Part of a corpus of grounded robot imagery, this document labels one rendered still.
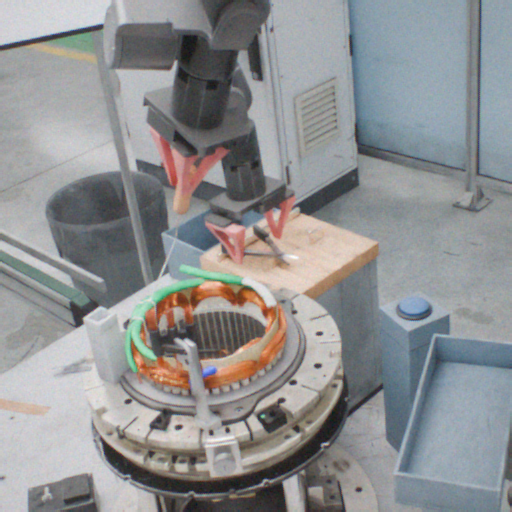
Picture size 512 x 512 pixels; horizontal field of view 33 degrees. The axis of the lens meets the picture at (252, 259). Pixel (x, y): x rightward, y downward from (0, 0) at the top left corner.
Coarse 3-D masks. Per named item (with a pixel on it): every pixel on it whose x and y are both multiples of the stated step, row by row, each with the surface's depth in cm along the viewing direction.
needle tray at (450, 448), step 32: (448, 352) 108; (480, 352) 106; (448, 384) 105; (480, 384) 105; (416, 416) 97; (448, 416) 100; (480, 416) 100; (416, 448) 97; (448, 448) 96; (480, 448) 95; (416, 480) 88; (448, 480) 87; (480, 480) 91
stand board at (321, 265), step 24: (288, 240) 132; (336, 240) 131; (360, 240) 130; (216, 264) 129; (264, 264) 127; (312, 264) 125; (336, 264) 125; (360, 264) 127; (288, 288) 121; (312, 288) 121
